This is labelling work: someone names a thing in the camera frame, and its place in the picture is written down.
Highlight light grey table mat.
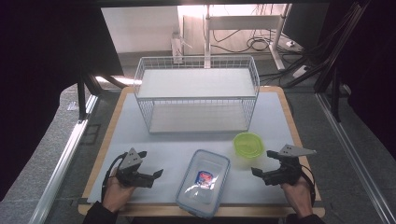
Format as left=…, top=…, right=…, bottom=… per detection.
left=86, top=91, right=313, bottom=205

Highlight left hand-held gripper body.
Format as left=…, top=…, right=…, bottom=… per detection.
left=116, top=147, right=155, bottom=189

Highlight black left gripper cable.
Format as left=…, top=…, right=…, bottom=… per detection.
left=100, top=151, right=129, bottom=202

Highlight person's right hand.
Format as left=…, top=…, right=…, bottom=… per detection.
left=279, top=175, right=314, bottom=219

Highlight black metal stand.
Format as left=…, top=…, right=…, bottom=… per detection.
left=281, top=0, right=372, bottom=123
left=77, top=69, right=128, bottom=121

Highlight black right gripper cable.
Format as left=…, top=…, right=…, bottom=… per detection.
left=299, top=163, right=317, bottom=207

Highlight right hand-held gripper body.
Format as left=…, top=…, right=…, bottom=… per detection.
left=262, top=144, right=317, bottom=187

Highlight black floor cables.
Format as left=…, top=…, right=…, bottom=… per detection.
left=210, top=3, right=283, bottom=54

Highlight aluminium rail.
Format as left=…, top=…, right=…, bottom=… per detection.
left=28, top=93, right=100, bottom=224
left=315, top=92, right=396, bottom=224

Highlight wooden table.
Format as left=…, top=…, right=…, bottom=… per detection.
left=77, top=86, right=327, bottom=218

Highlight person's left hand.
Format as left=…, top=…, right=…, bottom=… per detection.
left=102, top=167, right=136, bottom=214

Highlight white desk frame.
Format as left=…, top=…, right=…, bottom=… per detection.
left=204, top=4, right=292, bottom=72

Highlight green round plastic container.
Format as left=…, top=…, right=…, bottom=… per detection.
left=232, top=132, right=266, bottom=160

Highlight clear rectangular blue-rimmed food container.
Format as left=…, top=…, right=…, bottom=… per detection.
left=175, top=148, right=232, bottom=220

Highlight black curtain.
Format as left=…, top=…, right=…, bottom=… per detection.
left=0, top=0, right=125, bottom=202
left=317, top=0, right=396, bottom=160

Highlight white wire shelf rack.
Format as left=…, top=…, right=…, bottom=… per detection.
left=133, top=55, right=261, bottom=135

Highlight white power adapter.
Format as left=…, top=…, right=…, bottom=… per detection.
left=291, top=64, right=310, bottom=79

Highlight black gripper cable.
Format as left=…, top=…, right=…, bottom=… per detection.
left=100, top=151, right=129, bottom=202
left=299, top=163, right=317, bottom=207

